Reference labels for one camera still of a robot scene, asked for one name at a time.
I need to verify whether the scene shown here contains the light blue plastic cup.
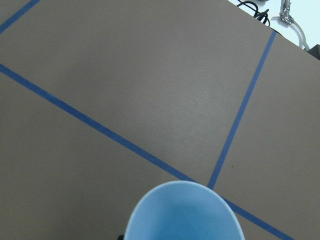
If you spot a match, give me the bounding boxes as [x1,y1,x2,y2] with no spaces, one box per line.
[124,180,245,240]

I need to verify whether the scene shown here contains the background cables and devices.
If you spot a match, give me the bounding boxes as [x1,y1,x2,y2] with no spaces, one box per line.
[236,0,271,26]

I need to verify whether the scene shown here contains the metal clamp ring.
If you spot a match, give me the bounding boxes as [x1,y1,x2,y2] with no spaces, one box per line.
[271,0,311,51]

